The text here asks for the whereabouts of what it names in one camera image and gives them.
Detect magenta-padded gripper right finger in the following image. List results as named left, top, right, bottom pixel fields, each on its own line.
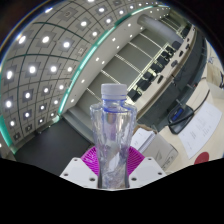
left=124, top=146, right=167, bottom=189

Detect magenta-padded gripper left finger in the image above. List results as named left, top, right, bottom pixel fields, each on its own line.
left=59, top=146, right=100, bottom=189

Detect clear plastic water bottle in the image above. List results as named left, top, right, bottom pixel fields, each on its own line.
left=89, top=83, right=138, bottom=190

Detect large white printed carton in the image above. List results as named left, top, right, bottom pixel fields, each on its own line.
left=129, top=124, right=179, bottom=174

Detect row of black office chairs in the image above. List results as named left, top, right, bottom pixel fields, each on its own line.
left=127, top=23, right=198, bottom=103

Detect long curved conference desk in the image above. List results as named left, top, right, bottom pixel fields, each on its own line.
left=133, top=29, right=209, bottom=129

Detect black desk microphone units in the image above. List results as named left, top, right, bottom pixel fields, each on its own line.
left=156, top=43, right=191, bottom=84

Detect round ceiling lights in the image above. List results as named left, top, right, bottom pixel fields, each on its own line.
left=0, top=0, right=168, bottom=148

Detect black cable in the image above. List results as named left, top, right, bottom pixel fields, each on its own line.
left=193, top=89, right=212, bottom=114

